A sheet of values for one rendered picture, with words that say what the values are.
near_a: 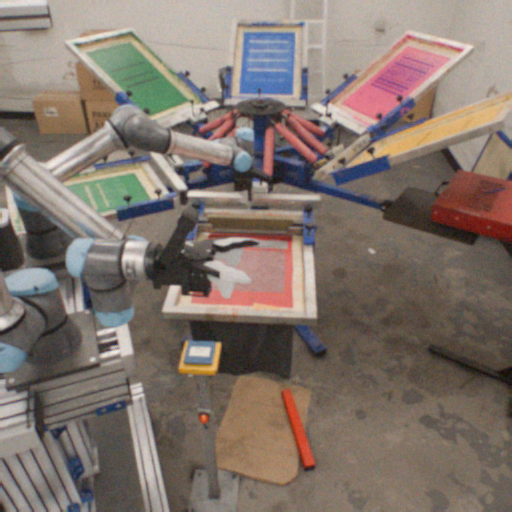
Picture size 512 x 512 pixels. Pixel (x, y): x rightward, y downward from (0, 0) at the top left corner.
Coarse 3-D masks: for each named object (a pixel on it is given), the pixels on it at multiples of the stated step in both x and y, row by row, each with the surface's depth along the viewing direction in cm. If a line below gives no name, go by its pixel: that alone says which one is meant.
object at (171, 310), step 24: (192, 240) 212; (312, 264) 197; (312, 288) 184; (168, 312) 173; (192, 312) 173; (216, 312) 173; (240, 312) 173; (264, 312) 172; (288, 312) 173; (312, 312) 173
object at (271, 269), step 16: (288, 240) 218; (256, 256) 208; (272, 256) 208; (288, 256) 208; (256, 272) 198; (272, 272) 198; (288, 272) 198; (256, 288) 189; (272, 288) 189; (288, 288) 189; (272, 304) 181; (288, 304) 181
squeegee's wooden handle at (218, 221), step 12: (216, 216) 216; (228, 216) 216; (240, 216) 216; (252, 216) 216; (264, 216) 216; (288, 216) 215; (216, 228) 219; (228, 228) 219; (240, 228) 218; (252, 228) 218; (264, 228) 217; (276, 228) 217; (288, 228) 217
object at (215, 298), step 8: (248, 248) 212; (224, 264) 203; (240, 264) 203; (216, 288) 189; (240, 288) 189; (192, 296) 185; (216, 296) 185; (232, 296) 185; (240, 296) 185; (208, 304) 181; (216, 304) 181; (224, 304) 181; (232, 304) 181; (240, 304) 181
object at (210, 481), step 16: (192, 368) 156; (208, 368) 156; (208, 384) 169; (208, 400) 172; (208, 432) 184; (208, 448) 191; (208, 464) 198; (208, 480) 206; (224, 480) 221; (192, 496) 215; (224, 496) 215
